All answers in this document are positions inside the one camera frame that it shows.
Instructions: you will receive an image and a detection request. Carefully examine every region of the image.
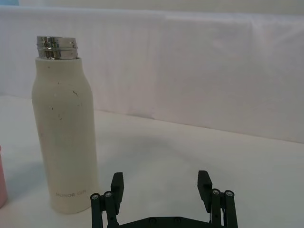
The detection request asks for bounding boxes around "pink cup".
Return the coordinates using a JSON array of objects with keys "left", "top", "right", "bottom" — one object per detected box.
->
[{"left": 0, "top": 145, "right": 9, "bottom": 209}]

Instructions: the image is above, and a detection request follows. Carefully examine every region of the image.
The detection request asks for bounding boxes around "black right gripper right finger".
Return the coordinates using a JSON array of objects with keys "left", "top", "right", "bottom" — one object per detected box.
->
[{"left": 197, "top": 170, "right": 236, "bottom": 228}]

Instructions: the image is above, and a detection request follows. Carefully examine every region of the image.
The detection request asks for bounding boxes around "white table cloth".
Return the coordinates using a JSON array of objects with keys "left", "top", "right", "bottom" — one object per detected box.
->
[{"left": 0, "top": 94, "right": 304, "bottom": 228}]

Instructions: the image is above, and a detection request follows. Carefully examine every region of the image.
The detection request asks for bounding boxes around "white curtain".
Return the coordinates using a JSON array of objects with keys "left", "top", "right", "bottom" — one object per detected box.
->
[{"left": 0, "top": 5, "right": 304, "bottom": 143}]

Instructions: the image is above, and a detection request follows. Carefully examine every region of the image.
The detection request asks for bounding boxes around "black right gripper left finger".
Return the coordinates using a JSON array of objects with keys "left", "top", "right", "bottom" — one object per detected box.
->
[{"left": 89, "top": 172, "right": 125, "bottom": 228}]

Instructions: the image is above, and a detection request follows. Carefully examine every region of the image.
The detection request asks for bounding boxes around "cream vacuum bottle steel neck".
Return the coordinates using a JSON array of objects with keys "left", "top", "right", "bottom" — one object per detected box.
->
[{"left": 31, "top": 35, "right": 100, "bottom": 214}]

